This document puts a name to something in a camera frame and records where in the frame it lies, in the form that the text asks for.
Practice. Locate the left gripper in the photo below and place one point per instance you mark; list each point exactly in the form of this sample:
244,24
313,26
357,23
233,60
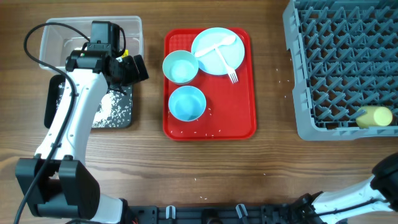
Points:
133,76

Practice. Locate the yellow snack wrapper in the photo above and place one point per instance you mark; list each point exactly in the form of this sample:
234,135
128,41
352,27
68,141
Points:
125,54

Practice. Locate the white rice pile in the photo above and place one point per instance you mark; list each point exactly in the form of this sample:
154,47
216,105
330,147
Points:
110,109

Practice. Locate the blue bowl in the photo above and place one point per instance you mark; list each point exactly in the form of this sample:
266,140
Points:
187,103

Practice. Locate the yellow plastic cup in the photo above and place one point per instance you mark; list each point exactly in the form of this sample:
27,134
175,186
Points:
374,116

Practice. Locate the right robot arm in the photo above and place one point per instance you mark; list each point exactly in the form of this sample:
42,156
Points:
375,194

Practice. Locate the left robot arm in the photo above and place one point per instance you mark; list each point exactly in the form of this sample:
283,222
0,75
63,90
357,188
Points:
55,182

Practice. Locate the grey dishwasher rack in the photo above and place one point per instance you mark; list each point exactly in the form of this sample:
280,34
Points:
344,56

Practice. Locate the black plastic tray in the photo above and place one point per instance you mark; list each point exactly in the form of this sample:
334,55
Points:
121,118

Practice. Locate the mint green bowl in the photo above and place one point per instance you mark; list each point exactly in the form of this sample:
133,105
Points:
180,67

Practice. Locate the clear plastic bin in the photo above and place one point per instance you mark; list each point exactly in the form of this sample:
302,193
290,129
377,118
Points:
58,42

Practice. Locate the white plastic fork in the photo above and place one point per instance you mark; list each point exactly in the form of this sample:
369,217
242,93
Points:
230,71

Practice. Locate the white plastic spoon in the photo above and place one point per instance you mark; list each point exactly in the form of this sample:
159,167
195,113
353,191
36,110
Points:
228,40

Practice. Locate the red serving tray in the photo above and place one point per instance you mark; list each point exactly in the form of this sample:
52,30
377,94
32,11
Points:
230,112

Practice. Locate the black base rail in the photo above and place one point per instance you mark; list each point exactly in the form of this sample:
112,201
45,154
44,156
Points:
266,214

